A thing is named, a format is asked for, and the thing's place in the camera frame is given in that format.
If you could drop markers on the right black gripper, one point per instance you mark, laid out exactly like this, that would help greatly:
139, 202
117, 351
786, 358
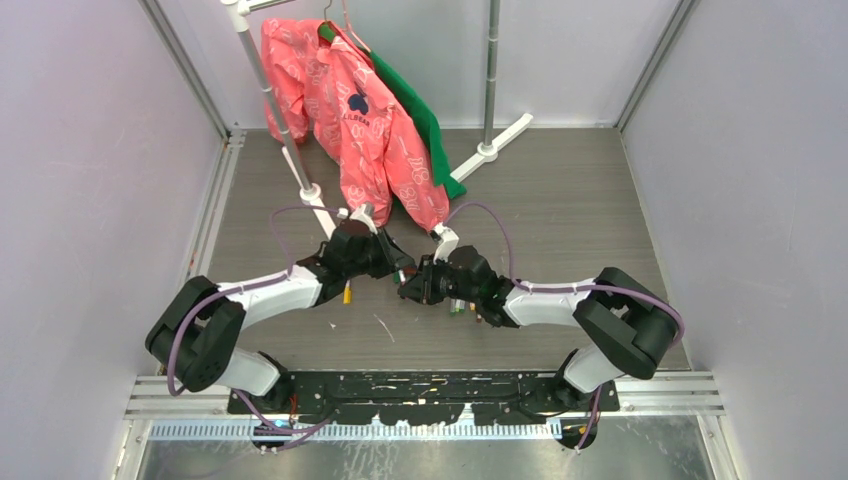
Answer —
417, 288

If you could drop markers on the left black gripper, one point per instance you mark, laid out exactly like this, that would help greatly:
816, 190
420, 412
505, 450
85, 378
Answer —
389, 252

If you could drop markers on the yellow capped marker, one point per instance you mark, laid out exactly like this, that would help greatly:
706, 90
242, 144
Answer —
347, 294

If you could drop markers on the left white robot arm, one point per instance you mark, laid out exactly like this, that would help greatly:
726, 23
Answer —
196, 336

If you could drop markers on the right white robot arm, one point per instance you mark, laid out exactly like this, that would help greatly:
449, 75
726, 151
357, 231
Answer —
630, 328

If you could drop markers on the green garment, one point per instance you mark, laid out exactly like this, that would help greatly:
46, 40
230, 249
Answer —
372, 184

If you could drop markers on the pink patterned jacket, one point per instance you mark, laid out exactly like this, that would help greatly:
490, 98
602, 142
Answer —
314, 67

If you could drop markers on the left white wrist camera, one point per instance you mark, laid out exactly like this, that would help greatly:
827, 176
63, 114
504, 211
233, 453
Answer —
363, 213

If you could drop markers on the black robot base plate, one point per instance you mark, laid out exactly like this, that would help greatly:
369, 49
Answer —
423, 398

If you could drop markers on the white ribbed cable duct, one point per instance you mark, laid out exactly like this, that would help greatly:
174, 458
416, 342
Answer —
247, 429

